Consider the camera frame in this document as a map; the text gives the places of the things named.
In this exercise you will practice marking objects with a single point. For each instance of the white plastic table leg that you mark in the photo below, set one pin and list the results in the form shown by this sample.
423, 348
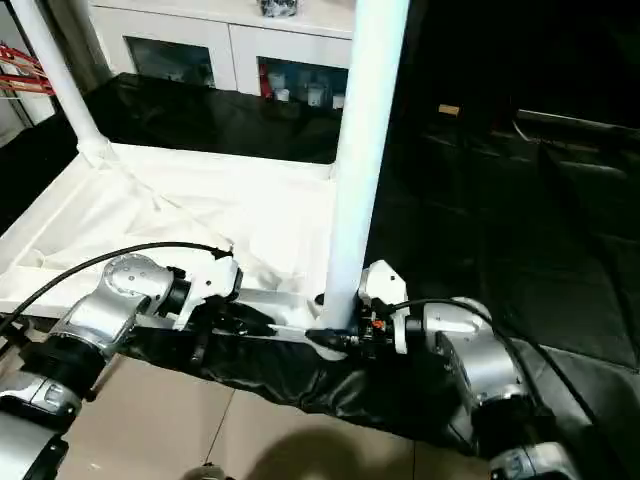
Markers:
360, 150
65, 85

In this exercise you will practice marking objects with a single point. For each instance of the white cabinet with glass doors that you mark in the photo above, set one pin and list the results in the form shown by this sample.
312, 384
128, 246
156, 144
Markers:
225, 35

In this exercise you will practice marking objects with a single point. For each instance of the grey curtain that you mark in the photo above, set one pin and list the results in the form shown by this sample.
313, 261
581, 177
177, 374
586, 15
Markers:
95, 45

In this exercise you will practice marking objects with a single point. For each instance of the black plastic mat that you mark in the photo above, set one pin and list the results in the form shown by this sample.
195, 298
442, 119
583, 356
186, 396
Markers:
500, 225

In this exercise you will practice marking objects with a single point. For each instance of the black folding table frame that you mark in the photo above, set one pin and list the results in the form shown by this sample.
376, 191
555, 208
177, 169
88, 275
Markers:
17, 332

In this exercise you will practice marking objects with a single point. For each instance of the large black box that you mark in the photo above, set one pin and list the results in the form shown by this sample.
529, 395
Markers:
460, 50

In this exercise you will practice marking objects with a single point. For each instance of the black tangled bundle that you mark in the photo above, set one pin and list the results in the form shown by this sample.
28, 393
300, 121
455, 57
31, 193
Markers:
277, 7

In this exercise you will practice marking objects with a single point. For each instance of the white plastic table top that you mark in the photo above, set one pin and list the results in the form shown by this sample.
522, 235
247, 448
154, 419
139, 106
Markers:
200, 200

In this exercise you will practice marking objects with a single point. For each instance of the small white box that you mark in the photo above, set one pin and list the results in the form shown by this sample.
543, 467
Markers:
40, 107

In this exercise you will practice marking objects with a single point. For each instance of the red bottle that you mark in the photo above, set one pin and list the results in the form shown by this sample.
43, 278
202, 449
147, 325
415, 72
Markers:
266, 85

